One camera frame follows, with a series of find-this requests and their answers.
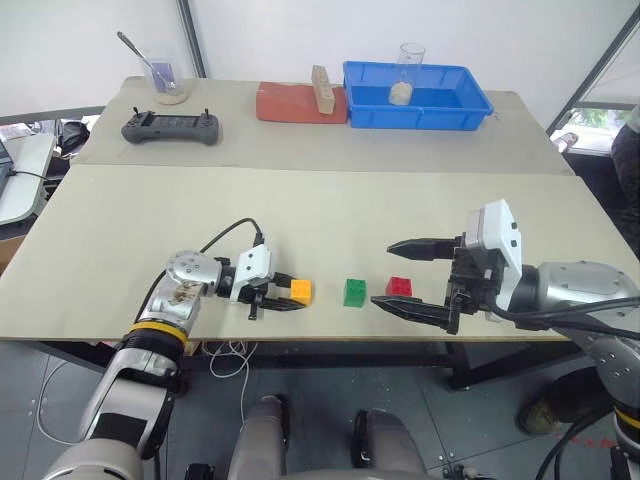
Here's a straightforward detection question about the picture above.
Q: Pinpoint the red wedge block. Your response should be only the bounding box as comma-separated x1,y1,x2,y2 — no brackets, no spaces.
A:
255,80,349,127

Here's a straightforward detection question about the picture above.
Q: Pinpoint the white side desk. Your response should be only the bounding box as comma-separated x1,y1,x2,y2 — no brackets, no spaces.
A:
0,131,59,227

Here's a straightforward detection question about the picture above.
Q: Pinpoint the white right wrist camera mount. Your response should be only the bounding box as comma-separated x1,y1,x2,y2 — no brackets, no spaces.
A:
464,198,524,324

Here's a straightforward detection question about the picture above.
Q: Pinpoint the thin white cable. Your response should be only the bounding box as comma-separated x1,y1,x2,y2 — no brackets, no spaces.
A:
208,339,252,437
33,357,104,447

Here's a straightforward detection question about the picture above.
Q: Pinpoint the black window post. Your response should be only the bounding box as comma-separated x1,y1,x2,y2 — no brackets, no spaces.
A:
175,0,209,79

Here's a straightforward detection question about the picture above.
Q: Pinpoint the black cable at robot shoulder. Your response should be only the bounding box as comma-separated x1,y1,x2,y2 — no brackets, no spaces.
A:
541,412,615,480

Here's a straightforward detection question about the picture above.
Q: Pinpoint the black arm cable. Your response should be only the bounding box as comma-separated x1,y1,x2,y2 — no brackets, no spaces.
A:
198,216,265,254
487,295,640,332

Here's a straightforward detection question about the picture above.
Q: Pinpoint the red studded cube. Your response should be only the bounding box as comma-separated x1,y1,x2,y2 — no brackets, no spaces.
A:
384,275,416,299

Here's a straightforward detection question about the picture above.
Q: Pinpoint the green studded cube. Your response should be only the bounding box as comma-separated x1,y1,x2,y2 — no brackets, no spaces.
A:
342,277,368,308

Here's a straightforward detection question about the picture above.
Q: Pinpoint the black table frame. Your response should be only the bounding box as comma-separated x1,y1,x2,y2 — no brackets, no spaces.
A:
0,338,594,392

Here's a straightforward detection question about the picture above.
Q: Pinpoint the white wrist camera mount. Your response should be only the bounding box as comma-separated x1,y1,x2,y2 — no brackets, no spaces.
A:
234,243,278,302
464,198,524,324

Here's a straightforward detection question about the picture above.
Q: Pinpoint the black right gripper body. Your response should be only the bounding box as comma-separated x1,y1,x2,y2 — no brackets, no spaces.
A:
445,243,502,336

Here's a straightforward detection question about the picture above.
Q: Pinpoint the round cork coaster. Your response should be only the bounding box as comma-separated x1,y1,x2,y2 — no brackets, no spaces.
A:
153,81,194,107

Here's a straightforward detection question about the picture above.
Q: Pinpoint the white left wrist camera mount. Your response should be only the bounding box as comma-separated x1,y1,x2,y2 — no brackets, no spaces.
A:
234,243,278,302

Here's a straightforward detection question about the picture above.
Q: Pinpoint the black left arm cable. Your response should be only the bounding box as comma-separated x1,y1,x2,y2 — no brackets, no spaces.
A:
198,216,265,254

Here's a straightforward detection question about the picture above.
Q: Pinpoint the blue plastic bin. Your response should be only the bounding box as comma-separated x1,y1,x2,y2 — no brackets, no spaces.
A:
342,60,496,132

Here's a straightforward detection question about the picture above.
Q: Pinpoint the gray handheld controller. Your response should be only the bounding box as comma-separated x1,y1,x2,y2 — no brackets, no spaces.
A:
120,105,221,148

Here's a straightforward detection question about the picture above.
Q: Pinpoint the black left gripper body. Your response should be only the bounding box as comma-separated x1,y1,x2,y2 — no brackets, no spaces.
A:
238,277,281,321

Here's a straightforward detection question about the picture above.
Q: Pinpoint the silver robot thigh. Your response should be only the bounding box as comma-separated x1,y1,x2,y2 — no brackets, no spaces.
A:
353,408,432,480
227,393,292,480

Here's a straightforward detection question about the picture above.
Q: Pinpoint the wooden block with holes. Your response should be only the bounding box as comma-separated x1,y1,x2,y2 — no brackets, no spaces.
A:
310,64,337,117

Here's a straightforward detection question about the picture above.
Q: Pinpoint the glass beaker with purple liquid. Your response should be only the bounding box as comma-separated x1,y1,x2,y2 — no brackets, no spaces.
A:
143,46,184,95

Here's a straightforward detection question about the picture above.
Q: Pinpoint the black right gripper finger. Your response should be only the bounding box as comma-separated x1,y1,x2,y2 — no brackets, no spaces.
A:
369,294,454,334
386,234,466,264

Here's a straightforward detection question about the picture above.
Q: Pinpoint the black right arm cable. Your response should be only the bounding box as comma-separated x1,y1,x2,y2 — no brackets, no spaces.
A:
487,295,640,332

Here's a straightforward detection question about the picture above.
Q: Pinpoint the beige lump in beaker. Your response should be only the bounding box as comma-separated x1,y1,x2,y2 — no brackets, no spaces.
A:
388,82,414,107

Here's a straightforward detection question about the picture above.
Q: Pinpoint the gray slanted post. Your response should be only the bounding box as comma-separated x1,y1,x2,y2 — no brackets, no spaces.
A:
546,0,640,134

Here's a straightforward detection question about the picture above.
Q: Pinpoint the person in dark clothing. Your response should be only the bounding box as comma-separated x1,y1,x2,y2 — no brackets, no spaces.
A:
610,103,640,242

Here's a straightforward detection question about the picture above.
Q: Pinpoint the orange studded cube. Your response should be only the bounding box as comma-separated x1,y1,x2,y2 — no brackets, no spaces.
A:
289,278,315,307

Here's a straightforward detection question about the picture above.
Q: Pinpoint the brown shoe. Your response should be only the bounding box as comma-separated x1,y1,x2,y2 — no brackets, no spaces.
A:
516,378,610,436

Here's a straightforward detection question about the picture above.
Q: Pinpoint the clear glass beaker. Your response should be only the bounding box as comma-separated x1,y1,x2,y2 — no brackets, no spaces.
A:
388,42,428,107

